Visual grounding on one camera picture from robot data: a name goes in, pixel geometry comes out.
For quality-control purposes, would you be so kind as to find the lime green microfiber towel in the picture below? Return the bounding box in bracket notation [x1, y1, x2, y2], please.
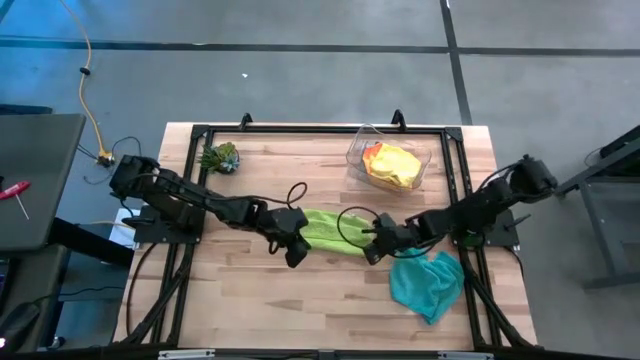
[298, 208, 375, 258]

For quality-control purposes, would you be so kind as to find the teal microfiber towel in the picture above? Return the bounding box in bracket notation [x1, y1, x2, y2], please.
[389, 248, 465, 326]

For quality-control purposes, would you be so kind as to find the yellow microfiber towel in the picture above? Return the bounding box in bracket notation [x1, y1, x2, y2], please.
[367, 142, 423, 190]

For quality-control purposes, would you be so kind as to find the orange microfiber towel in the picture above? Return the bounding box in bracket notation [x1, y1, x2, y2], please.
[362, 144, 384, 176]

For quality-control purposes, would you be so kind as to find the clear plastic bin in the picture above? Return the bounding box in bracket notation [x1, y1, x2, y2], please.
[345, 123, 433, 194]

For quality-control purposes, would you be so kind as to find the potted succulent plant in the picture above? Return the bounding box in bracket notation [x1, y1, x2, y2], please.
[198, 142, 241, 175]

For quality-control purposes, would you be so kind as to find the white paper sheet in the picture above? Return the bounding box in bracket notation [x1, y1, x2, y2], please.
[108, 207, 141, 249]

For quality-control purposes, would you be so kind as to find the grey metal stand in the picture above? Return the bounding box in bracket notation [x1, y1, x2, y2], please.
[552, 124, 640, 291]

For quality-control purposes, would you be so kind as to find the grey side table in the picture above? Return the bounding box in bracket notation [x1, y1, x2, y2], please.
[0, 113, 87, 251]

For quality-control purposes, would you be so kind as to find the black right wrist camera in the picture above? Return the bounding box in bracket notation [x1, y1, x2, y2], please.
[363, 244, 384, 267]

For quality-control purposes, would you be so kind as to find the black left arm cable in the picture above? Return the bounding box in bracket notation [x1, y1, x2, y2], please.
[254, 180, 309, 211]

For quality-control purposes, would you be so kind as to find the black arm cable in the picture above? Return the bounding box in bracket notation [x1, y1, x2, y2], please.
[336, 205, 441, 260]
[254, 180, 309, 211]

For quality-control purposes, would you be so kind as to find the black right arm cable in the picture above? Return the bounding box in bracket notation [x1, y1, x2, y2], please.
[336, 205, 441, 260]

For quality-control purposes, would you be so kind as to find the black aluminium table frame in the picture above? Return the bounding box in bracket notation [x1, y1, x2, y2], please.
[112, 109, 539, 351]

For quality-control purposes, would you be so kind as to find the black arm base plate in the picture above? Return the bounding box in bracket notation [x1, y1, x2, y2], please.
[448, 207, 521, 249]
[132, 204, 206, 245]

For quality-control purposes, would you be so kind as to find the yellow extension cable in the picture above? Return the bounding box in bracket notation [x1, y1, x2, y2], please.
[59, 0, 115, 167]

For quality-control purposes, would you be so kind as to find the red-handled screwdriver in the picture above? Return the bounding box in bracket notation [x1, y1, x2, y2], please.
[0, 180, 32, 221]

